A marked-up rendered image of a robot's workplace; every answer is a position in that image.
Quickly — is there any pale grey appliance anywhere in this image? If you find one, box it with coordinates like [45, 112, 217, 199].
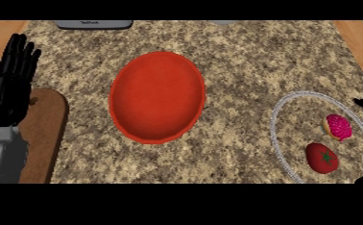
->
[207, 20, 238, 26]

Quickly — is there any red oval bowl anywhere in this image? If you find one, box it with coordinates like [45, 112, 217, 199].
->
[108, 51, 208, 145]

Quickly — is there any brown wooden cutting board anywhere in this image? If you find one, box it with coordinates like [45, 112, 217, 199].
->
[18, 88, 71, 185]

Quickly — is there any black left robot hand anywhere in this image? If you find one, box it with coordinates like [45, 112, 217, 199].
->
[0, 33, 43, 128]

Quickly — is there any red tomato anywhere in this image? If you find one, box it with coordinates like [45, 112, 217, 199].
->
[304, 142, 341, 175]

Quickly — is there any speckled placemat with pale rim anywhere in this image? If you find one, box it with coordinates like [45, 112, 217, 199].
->
[270, 89, 363, 185]

